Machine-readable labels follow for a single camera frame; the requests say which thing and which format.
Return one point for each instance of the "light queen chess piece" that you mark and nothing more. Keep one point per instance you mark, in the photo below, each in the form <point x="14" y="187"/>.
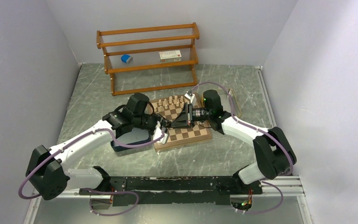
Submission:
<point x="175" y="100"/>

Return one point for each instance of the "white red card box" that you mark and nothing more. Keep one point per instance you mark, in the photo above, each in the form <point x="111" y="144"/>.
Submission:
<point x="170" y="56"/>

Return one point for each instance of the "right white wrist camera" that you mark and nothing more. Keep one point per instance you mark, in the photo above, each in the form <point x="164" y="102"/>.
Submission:
<point x="190" y="97"/>

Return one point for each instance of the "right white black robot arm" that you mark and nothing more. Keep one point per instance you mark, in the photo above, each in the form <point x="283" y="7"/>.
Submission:
<point x="274" y="155"/>

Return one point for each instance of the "gold metal tin tray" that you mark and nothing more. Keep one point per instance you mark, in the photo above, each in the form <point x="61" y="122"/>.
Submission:
<point x="233" y="99"/>

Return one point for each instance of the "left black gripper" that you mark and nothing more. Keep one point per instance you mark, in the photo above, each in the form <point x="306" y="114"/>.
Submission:
<point x="163" y="121"/>

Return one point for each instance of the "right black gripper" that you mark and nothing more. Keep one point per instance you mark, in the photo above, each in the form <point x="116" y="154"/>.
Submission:
<point x="185" y="119"/>

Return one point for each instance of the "wooden two-tier shelf rack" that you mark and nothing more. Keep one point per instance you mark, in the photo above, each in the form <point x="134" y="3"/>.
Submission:
<point x="144" y="45"/>

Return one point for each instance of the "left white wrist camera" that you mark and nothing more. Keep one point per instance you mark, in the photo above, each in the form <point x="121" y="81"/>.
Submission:
<point x="160" y="135"/>

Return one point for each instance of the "wooden chess board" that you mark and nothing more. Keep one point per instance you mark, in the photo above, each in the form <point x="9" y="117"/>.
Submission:
<point x="178" y="137"/>

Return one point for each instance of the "aluminium frame rail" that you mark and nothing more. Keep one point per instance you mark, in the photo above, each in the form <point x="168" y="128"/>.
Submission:
<point x="289" y="185"/>

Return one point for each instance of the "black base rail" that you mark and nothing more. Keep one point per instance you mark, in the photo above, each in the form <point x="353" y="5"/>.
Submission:
<point x="168" y="190"/>

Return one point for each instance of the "blue metal tin tray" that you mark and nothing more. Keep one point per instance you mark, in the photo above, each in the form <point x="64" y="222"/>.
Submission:
<point x="136" y="137"/>

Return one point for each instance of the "blue eraser block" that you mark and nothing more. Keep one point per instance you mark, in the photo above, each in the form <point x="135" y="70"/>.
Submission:
<point x="127" y="59"/>

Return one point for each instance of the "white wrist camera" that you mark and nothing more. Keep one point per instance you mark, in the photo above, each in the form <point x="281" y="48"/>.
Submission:
<point x="190" y="97"/>
<point x="160" y="135"/>

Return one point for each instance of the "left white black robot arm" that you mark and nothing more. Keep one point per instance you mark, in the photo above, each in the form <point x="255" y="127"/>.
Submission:
<point x="49" y="174"/>

